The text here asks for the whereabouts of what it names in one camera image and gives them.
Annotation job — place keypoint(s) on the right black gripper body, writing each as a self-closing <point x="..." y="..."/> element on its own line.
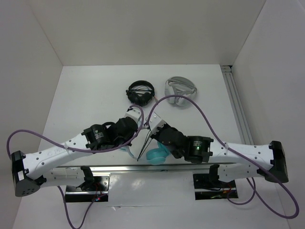
<point x="156" y="136"/>

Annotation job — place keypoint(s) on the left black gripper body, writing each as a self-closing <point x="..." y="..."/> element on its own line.
<point x="123" y="141"/>

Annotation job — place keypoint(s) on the teal cat ear headphones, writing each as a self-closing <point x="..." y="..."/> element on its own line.
<point x="154" y="157"/>

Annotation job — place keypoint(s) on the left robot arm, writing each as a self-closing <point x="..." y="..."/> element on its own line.
<point x="30" y="172"/>

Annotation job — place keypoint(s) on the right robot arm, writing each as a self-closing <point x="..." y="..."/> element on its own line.
<point x="228" y="161"/>

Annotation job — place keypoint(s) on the black headphones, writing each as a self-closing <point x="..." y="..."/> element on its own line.
<point x="140" y="93"/>

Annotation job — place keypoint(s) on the white grey headphones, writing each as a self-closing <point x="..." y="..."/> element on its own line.
<point x="178" y="85"/>

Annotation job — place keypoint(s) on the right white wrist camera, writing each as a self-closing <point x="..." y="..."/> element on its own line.
<point x="155" y="124"/>

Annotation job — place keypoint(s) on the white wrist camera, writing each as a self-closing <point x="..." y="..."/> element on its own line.
<point x="155" y="124"/>
<point x="136" y="113"/>

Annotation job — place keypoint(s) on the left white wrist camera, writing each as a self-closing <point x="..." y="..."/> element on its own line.
<point x="136" y="113"/>

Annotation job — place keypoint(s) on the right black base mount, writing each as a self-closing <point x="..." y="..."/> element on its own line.
<point x="205" y="190"/>

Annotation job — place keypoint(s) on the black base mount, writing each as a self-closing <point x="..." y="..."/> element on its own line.
<point x="205" y="190"/>
<point x="98" y="192"/>

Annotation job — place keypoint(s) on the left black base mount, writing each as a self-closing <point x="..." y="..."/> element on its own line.
<point x="98" y="192"/>

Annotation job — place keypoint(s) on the front aluminium rail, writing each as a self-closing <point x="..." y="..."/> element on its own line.
<point x="151" y="168"/>

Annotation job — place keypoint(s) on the aluminium rail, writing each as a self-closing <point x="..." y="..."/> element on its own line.
<point x="242" y="124"/>
<point x="151" y="168"/>

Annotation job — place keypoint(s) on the right side aluminium rail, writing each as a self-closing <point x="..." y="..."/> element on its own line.
<point x="242" y="124"/>

